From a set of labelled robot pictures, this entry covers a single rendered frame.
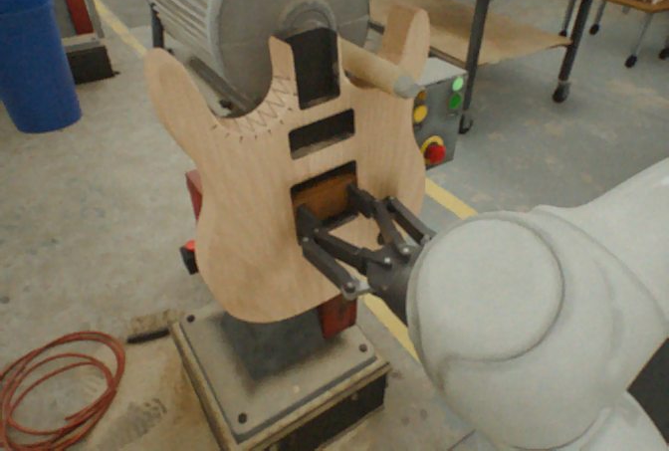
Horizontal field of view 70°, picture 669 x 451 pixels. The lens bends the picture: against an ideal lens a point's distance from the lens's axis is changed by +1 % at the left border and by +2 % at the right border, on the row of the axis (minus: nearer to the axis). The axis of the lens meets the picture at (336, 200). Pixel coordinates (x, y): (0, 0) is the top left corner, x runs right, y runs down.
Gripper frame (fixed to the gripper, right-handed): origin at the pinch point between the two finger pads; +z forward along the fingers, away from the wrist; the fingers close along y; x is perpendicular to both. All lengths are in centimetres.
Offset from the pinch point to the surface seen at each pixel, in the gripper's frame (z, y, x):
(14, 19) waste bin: 274, -27, -36
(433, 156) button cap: 14.3, 32.7, -13.2
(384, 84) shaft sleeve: -2.3, 7.2, 15.5
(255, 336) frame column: 35, -5, -63
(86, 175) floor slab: 216, -27, -106
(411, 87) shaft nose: -5.3, 8.6, 15.8
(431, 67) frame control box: 22.7, 38.3, 0.8
